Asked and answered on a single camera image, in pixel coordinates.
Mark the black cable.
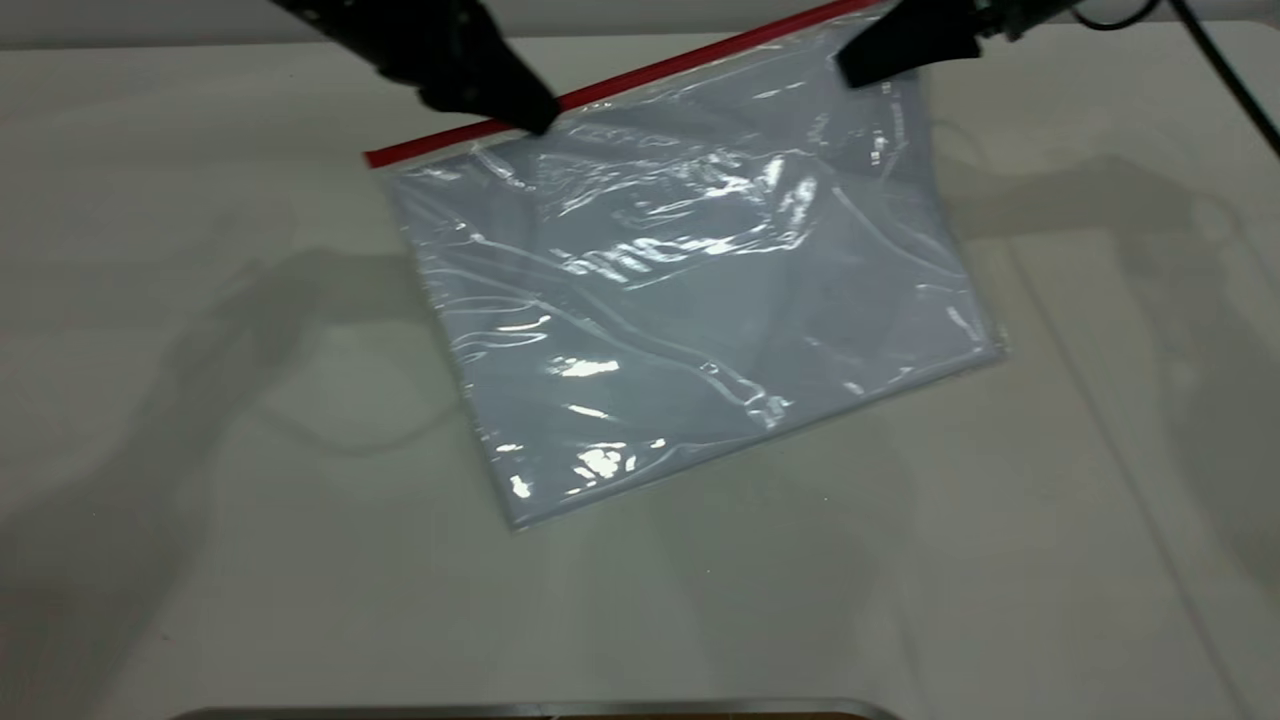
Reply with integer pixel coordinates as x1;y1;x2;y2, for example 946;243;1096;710
1070;0;1280;159

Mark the clear plastic zipper bag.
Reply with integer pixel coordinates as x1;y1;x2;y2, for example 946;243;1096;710
362;0;1009;531

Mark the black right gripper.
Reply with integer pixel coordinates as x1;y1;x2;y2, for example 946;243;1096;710
835;0;1085;89

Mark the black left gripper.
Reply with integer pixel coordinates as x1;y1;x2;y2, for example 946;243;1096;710
270;0;563;138

